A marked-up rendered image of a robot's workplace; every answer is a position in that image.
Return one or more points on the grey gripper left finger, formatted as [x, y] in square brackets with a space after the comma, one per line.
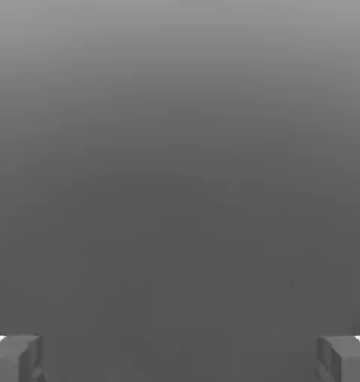
[9, 361]

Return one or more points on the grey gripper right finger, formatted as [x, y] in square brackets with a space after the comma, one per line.
[350, 361]

